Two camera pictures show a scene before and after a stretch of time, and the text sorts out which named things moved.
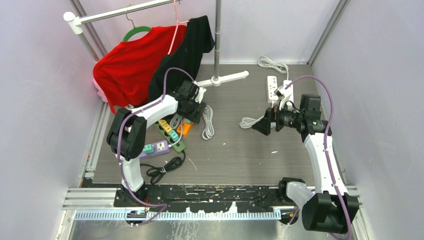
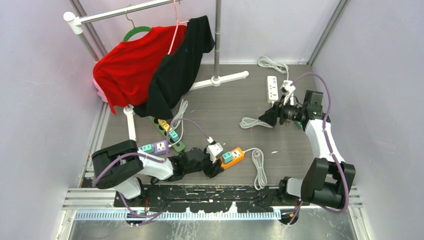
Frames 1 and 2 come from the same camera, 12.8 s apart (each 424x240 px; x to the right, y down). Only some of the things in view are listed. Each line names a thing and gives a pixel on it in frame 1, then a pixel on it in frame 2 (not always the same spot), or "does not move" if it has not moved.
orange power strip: x=185 y=127 -> x=259 y=173
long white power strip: x=282 y=68 does not move
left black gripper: x=195 y=116 -> x=213 y=168
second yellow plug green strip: x=167 y=128 does not move
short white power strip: x=271 y=85 does not move
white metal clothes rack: x=217 y=80 does not move
